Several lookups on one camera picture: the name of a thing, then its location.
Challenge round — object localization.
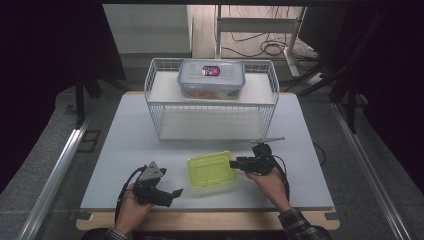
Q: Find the white cabinet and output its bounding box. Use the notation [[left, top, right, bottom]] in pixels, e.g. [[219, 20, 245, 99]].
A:
[[102, 4, 194, 55]]

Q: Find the person's right hand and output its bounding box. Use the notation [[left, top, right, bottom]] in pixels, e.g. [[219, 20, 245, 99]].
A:
[[244, 166, 291, 214]]

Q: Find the white metal desk frame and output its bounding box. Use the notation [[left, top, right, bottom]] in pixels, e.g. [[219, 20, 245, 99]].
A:
[[214, 4, 308, 79]]

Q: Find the black cable at table edge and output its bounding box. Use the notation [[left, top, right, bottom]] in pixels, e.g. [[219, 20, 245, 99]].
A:
[[312, 142, 327, 167]]

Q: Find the left hand-held gripper black cable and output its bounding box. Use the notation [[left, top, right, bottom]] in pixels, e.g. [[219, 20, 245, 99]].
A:
[[114, 165, 148, 225]]

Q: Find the white power strip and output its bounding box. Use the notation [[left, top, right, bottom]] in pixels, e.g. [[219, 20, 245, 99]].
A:
[[307, 71, 325, 86]]

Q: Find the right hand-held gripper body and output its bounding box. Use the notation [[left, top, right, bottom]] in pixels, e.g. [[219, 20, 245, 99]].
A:
[[244, 136, 286, 176]]

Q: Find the clear container with blue lid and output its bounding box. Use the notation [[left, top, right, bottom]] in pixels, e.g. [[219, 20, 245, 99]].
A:
[[176, 58, 247, 101]]

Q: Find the hand-held gripper black cable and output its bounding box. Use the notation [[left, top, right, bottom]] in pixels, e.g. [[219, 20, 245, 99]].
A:
[[272, 154, 291, 202], [114, 165, 148, 225]]

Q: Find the person's left hand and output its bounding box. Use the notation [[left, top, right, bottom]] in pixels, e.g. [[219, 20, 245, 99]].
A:
[[114, 183, 154, 236]]

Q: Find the yellow-green plastic tray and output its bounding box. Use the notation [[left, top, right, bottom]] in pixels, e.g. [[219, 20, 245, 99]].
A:
[[186, 150, 239, 192]]

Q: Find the tangle of black floor cables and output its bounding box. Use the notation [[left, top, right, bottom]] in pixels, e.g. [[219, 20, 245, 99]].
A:
[[221, 4, 320, 62]]

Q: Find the black metal stand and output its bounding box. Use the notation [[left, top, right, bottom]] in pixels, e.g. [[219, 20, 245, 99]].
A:
[[296, 61, 368, 135], [74, 64, 128, 130]]

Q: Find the aluminium rail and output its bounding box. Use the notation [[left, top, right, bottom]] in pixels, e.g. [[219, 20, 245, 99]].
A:
[[330, 101, 413, 240], [18, 99, 98, 240]]

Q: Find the right hand-held gripper black cable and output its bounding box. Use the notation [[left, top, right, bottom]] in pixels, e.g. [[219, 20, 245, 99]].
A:
[[272, 154, 291, 202]]

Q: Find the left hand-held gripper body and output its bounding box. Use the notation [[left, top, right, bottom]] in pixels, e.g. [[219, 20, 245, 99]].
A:
[[132, 160, 174, 208]]

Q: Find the white wire basket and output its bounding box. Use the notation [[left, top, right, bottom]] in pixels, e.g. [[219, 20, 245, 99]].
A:
[[143, 57, 280, 143]]

